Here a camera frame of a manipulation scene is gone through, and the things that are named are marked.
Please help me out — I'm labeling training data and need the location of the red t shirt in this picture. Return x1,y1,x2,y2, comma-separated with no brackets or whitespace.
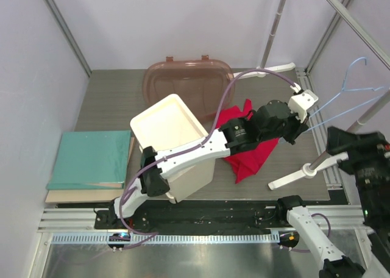
216,99,279,184

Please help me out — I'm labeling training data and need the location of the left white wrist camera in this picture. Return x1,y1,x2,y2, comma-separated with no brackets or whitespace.
288,83,319,123

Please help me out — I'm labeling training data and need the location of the white slotted cable duct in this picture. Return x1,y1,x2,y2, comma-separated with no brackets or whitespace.
51,231,280,246

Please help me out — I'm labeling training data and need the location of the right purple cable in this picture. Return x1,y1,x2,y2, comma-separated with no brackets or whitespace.
289,212,333,254

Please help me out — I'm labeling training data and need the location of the light blue wire hanger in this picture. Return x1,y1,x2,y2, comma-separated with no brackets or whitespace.
308,56,385,131

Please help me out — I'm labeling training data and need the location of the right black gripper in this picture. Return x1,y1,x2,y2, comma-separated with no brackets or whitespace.
325,123,390,219

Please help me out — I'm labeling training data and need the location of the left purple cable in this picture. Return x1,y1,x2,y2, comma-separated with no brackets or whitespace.
118,69,302,249

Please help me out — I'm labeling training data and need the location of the beige board under book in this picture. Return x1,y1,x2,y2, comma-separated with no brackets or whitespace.
46,136,134,203

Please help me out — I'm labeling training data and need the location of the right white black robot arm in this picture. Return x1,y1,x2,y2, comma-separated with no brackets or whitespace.
275,126,389,277

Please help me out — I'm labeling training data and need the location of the teal book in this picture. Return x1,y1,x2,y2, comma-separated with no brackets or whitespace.
46,130,131,190

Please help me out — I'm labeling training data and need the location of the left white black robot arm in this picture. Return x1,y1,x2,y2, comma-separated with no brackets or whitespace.
108,94,316,229

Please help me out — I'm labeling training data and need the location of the purple cable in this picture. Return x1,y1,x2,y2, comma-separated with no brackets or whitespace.
118,69,302,249
289,212,333,254

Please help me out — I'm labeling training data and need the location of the brown translucent plastic lid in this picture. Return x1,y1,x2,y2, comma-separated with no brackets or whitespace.
143,55,233,123

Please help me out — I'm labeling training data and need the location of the white plastic storage box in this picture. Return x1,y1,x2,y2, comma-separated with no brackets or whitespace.
129,94,215,204

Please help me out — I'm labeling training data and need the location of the metal clothes rack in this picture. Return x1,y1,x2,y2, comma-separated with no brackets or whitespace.
242,0,389,190

